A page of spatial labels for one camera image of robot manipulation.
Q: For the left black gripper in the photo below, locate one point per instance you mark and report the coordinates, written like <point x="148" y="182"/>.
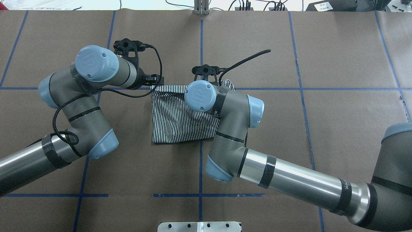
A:
<point x="140" y="78"/>

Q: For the blue white striped polo shirt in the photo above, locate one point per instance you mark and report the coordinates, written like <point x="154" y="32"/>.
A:
<point x="174" y="121"/>

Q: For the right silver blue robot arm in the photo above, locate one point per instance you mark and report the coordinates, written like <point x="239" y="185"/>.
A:
<point x="384" y="204"/>

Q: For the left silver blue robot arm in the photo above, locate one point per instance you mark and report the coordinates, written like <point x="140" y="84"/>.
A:
<point x="79" y="126"/>

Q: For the white central mounting column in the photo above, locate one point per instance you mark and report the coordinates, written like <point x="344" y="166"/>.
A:
<point x="208" y="226"/>

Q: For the clear plastic bag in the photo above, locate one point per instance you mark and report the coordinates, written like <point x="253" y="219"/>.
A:
<point x="43" y="4"/>

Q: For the black power adapter box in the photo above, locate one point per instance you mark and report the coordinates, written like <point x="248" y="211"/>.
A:
<point x="333" y="5"/>

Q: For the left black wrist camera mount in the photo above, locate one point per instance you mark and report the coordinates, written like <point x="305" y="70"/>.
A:
<point x="129" y="50"/>

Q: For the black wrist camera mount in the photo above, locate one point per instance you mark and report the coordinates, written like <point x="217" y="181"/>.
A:
<point x="206" y="71"/>
<point x="129" y="50"/>

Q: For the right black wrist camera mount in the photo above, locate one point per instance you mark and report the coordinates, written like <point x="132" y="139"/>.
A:
<point x="206" y="71"/>

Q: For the aluminium frame post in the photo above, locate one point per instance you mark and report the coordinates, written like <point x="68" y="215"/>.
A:
<point x="201" y="7"/>

